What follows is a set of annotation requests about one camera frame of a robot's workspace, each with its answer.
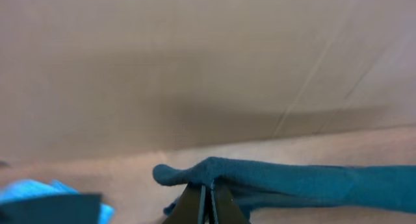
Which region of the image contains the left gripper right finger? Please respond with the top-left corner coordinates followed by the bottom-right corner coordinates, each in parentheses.
top-left (162, 183), bottom-right (250, 224)

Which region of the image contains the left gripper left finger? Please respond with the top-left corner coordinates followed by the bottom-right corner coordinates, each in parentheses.
top-left (1, 179), bottom-right (114, 224)

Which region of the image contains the black t-shirt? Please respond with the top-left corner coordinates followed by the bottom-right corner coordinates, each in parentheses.
top-left (153, 156), bottom-right (415, 218)

